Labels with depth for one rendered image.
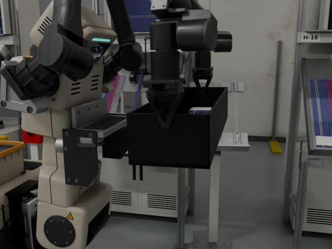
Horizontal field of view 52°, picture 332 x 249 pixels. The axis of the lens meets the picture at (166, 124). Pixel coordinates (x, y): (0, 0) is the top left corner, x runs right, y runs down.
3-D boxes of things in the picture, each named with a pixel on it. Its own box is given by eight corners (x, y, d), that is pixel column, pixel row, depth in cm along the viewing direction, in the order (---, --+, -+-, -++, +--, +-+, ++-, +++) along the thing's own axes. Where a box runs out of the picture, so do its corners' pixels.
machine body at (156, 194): (184, 226, 249) (185, 145, 237) (95, 217, 264) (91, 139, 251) (195, 191, 312) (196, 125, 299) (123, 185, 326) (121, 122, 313)
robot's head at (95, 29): (21, 36, 92) (52, -8, 88) (62, 39, 112) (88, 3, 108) (59, 73, 92) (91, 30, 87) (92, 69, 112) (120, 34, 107)
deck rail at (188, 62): (178, 147, 209) (177, 142, 204) (175, 146, 210) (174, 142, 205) (190, 60, 246) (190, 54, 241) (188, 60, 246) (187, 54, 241)
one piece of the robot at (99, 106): (50, 184, 96) (45, 108, 91) (93, 155, 122) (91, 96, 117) (103, 189, 92) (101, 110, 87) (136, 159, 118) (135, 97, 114)
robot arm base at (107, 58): (100, 62, 129) (85, 63, 117) (115, 50, 126) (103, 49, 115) (113, 81, 129) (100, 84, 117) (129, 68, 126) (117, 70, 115)
